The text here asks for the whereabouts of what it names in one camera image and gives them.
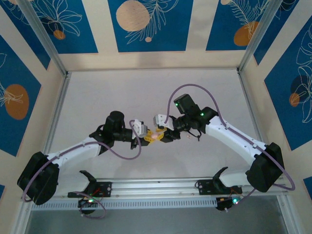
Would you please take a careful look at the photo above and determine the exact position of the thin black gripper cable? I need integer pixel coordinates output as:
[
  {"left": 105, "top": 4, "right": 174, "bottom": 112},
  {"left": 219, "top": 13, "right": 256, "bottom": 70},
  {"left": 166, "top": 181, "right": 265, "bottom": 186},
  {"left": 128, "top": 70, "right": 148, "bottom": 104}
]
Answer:
[{"left": 187, "top": 128, "right": 202, "bottom": 138}]

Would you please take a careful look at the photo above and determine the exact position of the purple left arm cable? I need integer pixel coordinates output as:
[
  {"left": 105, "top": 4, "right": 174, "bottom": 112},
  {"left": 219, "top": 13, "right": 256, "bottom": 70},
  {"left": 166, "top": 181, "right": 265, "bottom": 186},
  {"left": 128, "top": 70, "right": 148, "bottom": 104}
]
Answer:
[{"left": 21, "top": 118, "right": 144, "bottom": 219}]

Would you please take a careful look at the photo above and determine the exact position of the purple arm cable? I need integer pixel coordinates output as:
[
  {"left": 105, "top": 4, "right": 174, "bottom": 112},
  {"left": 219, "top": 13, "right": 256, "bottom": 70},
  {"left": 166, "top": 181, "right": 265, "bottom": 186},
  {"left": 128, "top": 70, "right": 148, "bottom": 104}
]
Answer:
[
  {"left": 164, "top": 84, "right": 296, "bottom": 208},
  {"left": 21, "top": 118, "right": 144, "bottom": 219}
]

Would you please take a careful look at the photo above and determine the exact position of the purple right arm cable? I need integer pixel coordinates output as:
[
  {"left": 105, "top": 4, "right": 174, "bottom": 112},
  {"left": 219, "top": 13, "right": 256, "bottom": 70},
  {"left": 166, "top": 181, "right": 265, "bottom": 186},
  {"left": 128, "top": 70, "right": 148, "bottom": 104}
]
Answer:
[{"left": 164, "top": 84, "right": 296, "bottom": 208}]

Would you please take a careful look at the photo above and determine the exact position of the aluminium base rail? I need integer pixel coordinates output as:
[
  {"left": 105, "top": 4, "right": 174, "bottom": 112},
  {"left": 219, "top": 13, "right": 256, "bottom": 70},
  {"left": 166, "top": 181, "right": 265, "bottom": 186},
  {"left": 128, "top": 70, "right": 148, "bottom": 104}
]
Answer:
[{"left": 55, "top": 177, "right": 290, "bottom": 201}]

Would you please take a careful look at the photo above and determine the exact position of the grey slotted cable duct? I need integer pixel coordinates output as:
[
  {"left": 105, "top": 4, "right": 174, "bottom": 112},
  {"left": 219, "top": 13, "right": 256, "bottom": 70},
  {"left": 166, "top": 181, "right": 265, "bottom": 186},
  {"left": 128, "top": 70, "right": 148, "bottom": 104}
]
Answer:
[{"left": 31, "top": 196, "right": 218, "bottom": 211}]

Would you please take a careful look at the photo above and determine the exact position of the aluminium side rail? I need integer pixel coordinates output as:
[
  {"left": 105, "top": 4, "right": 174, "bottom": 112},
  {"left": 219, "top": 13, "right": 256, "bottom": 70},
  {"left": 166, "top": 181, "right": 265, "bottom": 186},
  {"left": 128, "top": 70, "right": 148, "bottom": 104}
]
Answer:
[
  {"left": 237, "top": 69, "right": 268, "bottom": 147},
  {"left": 42, "top": 72, "right": 72, "bottom": 156}
]

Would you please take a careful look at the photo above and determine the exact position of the aluminium frame post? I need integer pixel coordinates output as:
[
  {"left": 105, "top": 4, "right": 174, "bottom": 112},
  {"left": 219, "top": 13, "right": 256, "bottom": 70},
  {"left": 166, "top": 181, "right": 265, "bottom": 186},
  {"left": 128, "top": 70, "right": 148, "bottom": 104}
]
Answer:
[
  {"left": 236, "top": 0, "right": 285, "bottom": 74},
  {"left": 17, "top": 0, "right": 69, "bottom": 77}
]

